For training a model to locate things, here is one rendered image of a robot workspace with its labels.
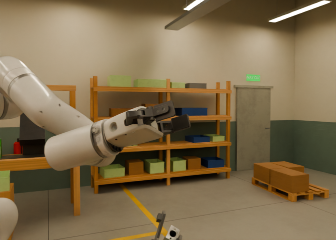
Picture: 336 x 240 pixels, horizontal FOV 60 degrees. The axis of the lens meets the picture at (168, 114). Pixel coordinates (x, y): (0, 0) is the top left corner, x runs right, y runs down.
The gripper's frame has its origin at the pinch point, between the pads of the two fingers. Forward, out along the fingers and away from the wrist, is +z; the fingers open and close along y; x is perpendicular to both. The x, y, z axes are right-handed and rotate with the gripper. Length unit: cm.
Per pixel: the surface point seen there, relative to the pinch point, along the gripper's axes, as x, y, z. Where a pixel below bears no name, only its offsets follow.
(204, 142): -139, 552, -117
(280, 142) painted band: -141, 779, 36
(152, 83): -254, 434, -168
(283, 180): -22, 514, 15
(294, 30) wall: -419, 717, 162
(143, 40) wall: -365, 441, -173
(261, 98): -249, 691, 25
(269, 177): -36, 544, -8
